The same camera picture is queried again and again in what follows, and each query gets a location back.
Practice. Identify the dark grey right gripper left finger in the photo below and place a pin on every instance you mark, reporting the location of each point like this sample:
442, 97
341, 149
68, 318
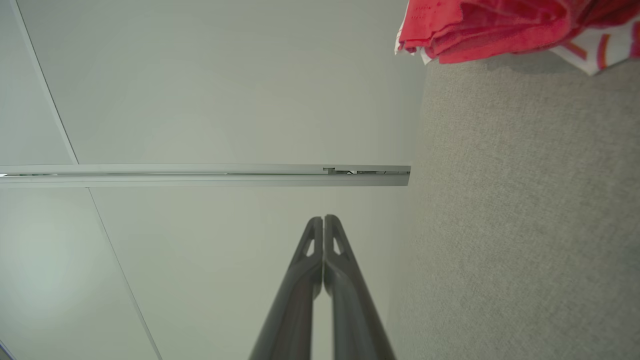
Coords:
295, 310

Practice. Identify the red shorts white side stripe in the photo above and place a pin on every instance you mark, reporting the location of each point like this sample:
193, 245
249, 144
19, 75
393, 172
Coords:
480, 30

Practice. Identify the red jersey shirt white sleeves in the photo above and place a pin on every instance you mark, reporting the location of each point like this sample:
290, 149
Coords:
605, 50

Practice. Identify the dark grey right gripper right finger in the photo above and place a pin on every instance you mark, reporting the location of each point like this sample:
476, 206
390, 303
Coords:
350, 310

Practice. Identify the grey partition joint post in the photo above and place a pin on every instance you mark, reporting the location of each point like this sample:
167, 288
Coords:
200, 179

